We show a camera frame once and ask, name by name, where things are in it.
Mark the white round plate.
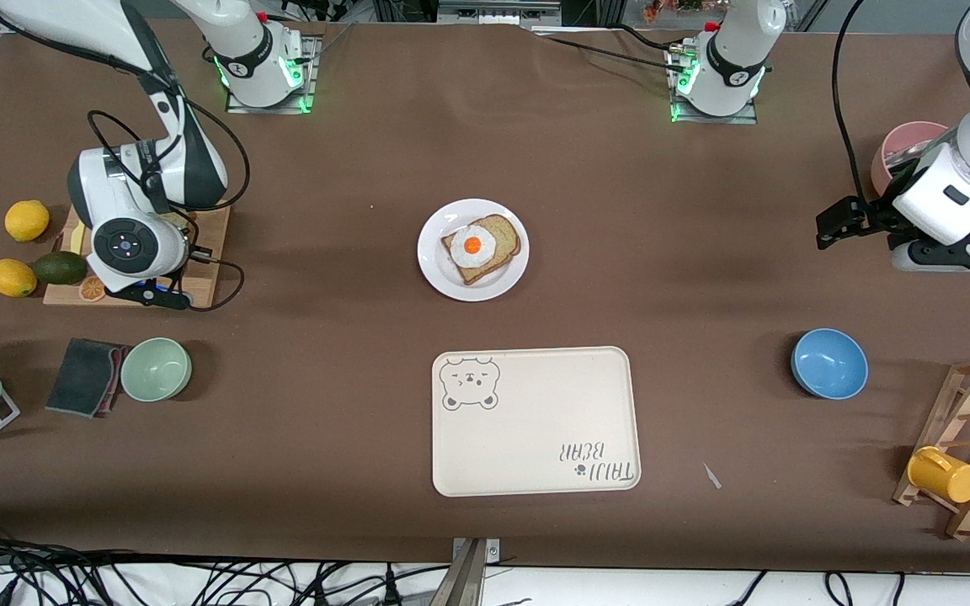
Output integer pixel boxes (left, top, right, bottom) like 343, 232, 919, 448
417, 199, 530, 302

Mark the wooden cutting board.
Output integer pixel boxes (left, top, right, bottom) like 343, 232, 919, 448
43, 202, 232, 310

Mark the pale green bowl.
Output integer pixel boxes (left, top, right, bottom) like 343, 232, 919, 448
120, 338, 193, 402

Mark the pink cloth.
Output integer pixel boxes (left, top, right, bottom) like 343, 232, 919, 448
104, 343, 133, 415

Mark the pink bowl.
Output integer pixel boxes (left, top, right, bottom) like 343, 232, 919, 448
871, 121, 953, 199

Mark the green avocado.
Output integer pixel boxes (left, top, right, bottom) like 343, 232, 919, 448
32, 251, 88, 286

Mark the dark grey cloth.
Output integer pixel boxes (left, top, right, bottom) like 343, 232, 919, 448
45, 338, 128, 418

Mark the yellow lemon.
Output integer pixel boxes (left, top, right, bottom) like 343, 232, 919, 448
0, 258, 38, 298
4, 200, 51, 243

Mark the blue bowl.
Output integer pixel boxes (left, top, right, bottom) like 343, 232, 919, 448
791, 328, 869, 400

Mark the wooden mug rack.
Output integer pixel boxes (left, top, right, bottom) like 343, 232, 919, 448
892, 356, 970, 540

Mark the yellow mug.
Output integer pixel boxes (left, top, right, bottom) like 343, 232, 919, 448
907, 446, 970, 504

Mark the fried egg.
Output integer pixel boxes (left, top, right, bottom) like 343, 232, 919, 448
450, 224, 498, 269

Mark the toast slice under egg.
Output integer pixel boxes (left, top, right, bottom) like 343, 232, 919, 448
440, 214, 522, 286

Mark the cream tray with bear print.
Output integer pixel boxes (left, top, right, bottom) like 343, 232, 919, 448
432, 346, 642, 497

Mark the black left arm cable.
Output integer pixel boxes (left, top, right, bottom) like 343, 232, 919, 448
830, 0, 875, 205

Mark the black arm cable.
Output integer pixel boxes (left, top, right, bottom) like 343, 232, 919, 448
88, 99, 252, 313
830, 0, 875, 205

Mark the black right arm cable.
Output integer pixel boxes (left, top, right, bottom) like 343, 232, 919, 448
88, 99, 252, 313

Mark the black base cable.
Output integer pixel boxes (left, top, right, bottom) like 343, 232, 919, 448
529, 24, 690, 77

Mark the black cable bundle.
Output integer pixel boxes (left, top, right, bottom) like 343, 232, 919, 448
0, 539, 452, 606

